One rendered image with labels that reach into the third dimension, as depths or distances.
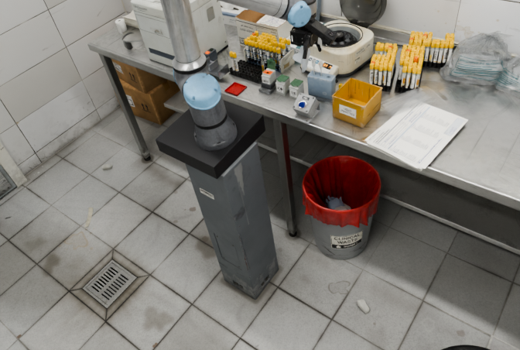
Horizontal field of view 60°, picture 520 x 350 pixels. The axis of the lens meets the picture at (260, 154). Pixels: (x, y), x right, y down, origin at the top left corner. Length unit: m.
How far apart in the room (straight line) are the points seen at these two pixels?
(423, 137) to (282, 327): 1.08
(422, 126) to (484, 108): 0.26
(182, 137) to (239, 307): 0.96
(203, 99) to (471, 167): 0.88
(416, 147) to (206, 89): 0.72
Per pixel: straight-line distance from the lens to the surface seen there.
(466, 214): 2.24
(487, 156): 1.63
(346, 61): 1.87
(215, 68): 2.00
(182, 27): 1.45
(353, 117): 1.66
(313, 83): 1.77
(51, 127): 3.34
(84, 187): 3.05
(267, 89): 1.86
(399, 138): 1.61
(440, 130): 1.67
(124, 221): 2.74
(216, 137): 1.53
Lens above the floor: 1.97
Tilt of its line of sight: 44 degrees down
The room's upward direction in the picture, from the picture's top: 10 degrees counter-clockwise
